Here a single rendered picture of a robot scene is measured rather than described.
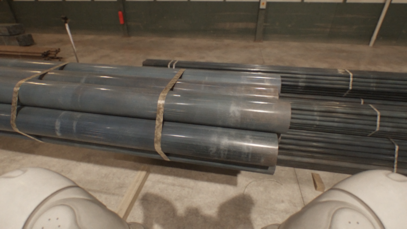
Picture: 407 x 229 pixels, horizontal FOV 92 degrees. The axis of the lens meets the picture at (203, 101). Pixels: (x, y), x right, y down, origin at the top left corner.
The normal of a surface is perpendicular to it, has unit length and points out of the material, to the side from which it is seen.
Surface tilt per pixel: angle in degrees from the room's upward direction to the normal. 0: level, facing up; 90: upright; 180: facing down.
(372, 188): 6
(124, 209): 0
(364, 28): 90
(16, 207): 31
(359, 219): 26
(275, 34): 90
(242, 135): 19
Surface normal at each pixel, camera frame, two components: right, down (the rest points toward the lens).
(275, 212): 0.00, -0.87
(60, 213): -0.05, -0.56
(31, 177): 0.06, -0.96
